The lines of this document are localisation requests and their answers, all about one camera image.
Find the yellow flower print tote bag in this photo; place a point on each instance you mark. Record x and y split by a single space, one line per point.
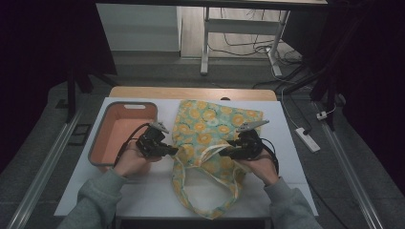
203 127

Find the person's left hand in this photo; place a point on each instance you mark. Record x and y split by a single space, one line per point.
132 160

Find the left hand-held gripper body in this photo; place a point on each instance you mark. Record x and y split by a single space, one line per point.
151 143

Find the desk with white metal legs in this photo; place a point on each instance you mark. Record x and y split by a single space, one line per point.
242 27

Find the wooden table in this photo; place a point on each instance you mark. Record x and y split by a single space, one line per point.
159 93

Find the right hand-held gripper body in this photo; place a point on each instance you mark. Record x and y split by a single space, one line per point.
250 144

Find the white board sheet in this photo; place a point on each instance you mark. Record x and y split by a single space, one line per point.
165 191

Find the person's right hand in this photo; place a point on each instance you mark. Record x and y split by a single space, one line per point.
261 168

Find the black curtain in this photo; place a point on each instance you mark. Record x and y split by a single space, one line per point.
31 47
382 79

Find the orange basket with grey rim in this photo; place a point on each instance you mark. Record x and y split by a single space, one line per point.
117 127

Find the small white plug adapter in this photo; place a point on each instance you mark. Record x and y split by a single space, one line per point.
321 115

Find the aluminium floor rail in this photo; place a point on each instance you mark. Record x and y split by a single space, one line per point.
44 171
350 178

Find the white cabinet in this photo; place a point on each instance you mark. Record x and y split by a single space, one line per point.
137 28

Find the white power strip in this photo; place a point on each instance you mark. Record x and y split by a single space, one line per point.
307 139

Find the black metal stand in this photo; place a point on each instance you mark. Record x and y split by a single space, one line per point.
331 95
71 95

